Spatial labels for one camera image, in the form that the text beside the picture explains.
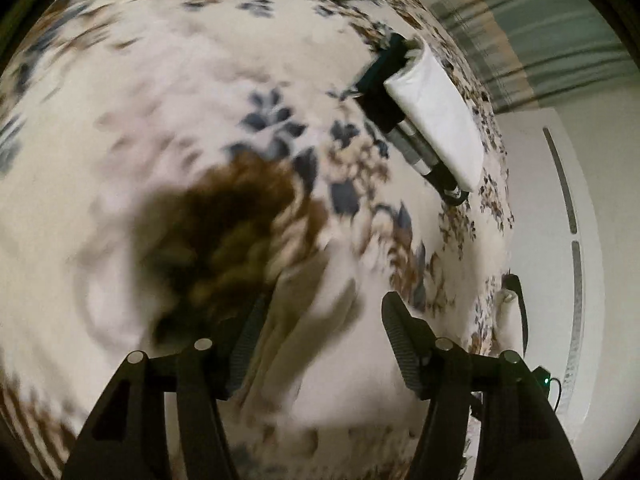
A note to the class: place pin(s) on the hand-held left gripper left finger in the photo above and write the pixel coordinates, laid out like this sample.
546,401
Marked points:
246,346

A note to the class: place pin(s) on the striped curtain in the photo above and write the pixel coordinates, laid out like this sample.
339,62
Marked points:
530,40

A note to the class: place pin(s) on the floral bed sheet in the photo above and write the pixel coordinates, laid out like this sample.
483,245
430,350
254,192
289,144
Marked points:
165,100

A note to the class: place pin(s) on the brown fuzzy cloth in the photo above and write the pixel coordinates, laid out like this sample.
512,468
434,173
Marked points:
225,230

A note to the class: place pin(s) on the white small garment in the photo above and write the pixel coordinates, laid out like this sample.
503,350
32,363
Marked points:
310,340

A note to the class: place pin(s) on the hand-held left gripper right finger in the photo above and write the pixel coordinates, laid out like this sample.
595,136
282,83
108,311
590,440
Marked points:
403,346

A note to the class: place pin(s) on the grey folded cloth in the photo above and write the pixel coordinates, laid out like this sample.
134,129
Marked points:
415,147

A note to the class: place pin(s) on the white wardrobe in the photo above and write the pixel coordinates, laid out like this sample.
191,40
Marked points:
540,260

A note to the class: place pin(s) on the black device with green light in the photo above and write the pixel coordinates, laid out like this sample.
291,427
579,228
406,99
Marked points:
541,377

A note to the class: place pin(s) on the white folded cloth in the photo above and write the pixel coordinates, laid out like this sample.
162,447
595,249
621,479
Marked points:
440,115

